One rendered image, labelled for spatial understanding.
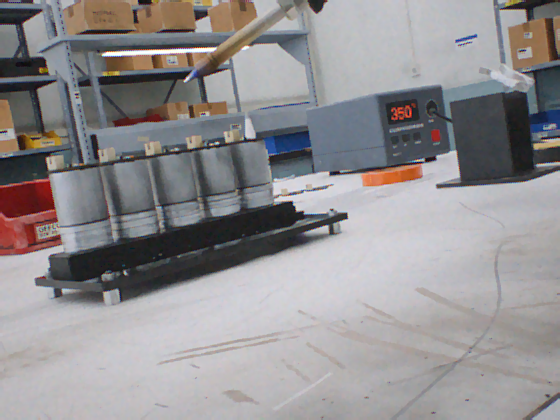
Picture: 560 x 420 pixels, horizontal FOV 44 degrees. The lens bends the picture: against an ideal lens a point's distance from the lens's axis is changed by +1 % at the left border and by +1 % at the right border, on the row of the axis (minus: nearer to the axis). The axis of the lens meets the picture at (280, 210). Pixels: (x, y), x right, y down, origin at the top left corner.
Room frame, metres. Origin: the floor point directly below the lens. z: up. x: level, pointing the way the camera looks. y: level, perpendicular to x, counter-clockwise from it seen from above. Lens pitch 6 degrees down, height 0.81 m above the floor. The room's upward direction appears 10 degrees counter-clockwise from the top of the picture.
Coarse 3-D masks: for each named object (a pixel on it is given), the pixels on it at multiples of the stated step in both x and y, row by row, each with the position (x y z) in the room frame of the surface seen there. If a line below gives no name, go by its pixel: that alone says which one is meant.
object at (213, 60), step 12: (276, 0) 0.35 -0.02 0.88; (288, 0) 0.35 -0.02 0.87; (300, 0) 0.35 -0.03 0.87; (264, 12) 0.35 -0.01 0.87; (276, 12) 0.35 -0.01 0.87; (288, 12) 0.35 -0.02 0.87; (300, 12) 0.35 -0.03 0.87; (252, 24) 0.35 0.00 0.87; (264, 24) 0.35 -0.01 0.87; (240, 36) 0.35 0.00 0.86; (252, 36) 0.35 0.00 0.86; (216, 48) 0.35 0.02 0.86; (228, 48) 0.35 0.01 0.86; (240, 48) 0.35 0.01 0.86; (204, 60) 0.35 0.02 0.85; (216, 60) 0.35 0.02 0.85; (204, 72) 0.35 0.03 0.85
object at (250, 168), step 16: (240, 144) 0.41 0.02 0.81; (256, 144) 0.41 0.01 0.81; (240, 160) 0.41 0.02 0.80; (256, 160) 0.41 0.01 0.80; (240, 176) 0.41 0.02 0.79; (256, 176) 0.41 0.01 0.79; (240, 192) 0.41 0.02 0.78; (256, 192) 0.41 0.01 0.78; (272, 192) 0.42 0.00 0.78; (240, 208) 0.41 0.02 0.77
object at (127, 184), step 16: (144, 160) 0.36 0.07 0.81; (112, 176) 0.35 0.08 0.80; (128, 176) 0.35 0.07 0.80; (144, 176) 0.36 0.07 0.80; (112, 192) 0.36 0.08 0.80; (128, 192) 0.35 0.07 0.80; (144, 192) 0.36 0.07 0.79; (112, 208) 0.36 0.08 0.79; (128, 208) 0.35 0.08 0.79; (144, 208) 0.36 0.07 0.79; (112, 224) 0.36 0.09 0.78; (128, 224) 0.35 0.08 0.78; (144, 224) 0.36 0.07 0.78
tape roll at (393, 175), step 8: (392, 168) 0.71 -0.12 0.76; (400, 168) 0.70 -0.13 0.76; (408, 168) 0.67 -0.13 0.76; (416, 168) 0.67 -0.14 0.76; (368, 176) 0.67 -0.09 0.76; (376, 176) 0.67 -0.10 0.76; (384, 176) 0.66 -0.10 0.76; (392, 176) 0.66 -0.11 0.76; (400, 176) 0.66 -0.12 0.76; (408, 176) 0.66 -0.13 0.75; (416, 176) 0.67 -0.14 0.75; (368, 184) 0.67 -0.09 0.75; (376, 184) 0.67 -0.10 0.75; (384, 184) 0.66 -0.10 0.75
